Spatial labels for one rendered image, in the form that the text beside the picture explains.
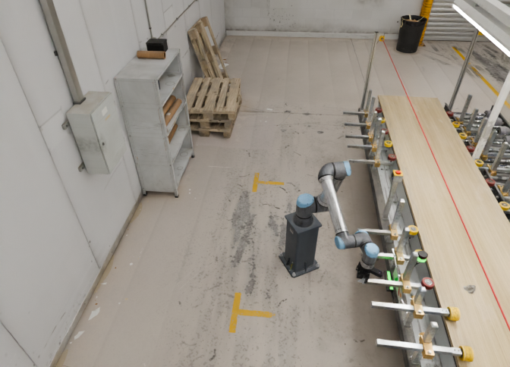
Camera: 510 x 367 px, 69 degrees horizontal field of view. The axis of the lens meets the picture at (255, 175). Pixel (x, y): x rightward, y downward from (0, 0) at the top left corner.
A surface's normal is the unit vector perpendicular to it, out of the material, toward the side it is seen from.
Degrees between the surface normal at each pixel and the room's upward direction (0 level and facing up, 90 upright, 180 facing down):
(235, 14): 90
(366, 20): 90
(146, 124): 90
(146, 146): 90
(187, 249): 0
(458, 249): 0
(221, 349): 0
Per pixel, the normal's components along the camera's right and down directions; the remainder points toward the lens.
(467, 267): 0.00, -0.79
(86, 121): -0.10, 0.62
